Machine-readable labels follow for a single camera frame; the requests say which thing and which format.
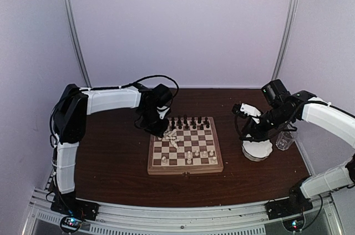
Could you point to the left aluminium frame post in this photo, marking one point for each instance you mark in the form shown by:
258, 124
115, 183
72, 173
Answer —
76, 43

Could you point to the white knight chess piece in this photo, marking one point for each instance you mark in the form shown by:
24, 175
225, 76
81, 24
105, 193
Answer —
164, 160

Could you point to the left round controller board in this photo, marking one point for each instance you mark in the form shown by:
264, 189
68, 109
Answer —
70, 224

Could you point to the aluminium front rail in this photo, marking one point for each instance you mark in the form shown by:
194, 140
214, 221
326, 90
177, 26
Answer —
250, 218

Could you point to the white scalloped ceramic bowl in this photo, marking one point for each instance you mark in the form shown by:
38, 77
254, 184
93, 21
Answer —
257, 151

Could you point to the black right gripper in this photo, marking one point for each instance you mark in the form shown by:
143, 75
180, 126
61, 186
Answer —
258, 134

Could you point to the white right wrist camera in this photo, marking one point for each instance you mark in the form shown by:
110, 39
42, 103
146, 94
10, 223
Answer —
244, 110

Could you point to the round controller board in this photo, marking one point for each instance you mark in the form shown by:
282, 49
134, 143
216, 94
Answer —
294, 224
70, 224

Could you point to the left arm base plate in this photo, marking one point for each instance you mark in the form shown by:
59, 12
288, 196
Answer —
81, 209

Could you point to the aluminium frame post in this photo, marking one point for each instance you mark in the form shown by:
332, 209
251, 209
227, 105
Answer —
76, 43
290, 17

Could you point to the black chess pieces rows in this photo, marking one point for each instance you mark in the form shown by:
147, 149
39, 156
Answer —
185, 123

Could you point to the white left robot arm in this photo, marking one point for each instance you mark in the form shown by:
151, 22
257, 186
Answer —
68, 119

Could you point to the clear drinking glass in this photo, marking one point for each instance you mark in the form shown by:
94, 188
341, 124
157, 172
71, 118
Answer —
285, 139

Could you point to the pile of white chess pieces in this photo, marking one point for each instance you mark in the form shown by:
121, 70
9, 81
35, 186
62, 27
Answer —
171, 137

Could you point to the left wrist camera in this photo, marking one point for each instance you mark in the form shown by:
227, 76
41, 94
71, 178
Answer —
162, 100

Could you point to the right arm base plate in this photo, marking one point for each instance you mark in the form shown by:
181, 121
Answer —
284, 208

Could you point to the wooden chess board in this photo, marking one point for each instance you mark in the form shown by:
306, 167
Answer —
203, 140

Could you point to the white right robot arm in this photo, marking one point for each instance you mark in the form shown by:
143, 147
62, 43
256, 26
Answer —
305, 106

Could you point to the right aluminium frame post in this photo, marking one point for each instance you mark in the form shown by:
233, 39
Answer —
290, 17

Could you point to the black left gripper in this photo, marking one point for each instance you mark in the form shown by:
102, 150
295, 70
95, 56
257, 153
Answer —
157, 132

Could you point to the right round controller board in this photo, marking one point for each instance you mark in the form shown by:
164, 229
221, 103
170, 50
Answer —
294, 224

